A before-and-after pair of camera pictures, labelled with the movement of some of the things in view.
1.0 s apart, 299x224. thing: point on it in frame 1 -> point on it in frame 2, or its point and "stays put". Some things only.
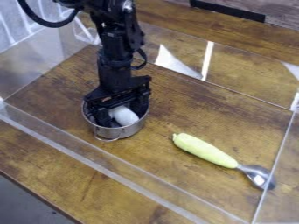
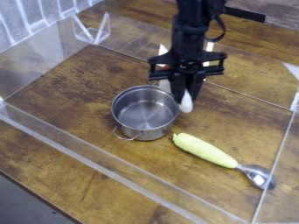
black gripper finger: (139, 105) -> (193, 81)
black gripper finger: (101, 117) -> (177, 86)
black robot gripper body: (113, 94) -> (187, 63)
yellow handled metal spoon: (210, 152) stays put
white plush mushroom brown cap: (123, 115) -> (185, 105)
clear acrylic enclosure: (214, 158) stays put
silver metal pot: (108, 134) -> (144, 110)
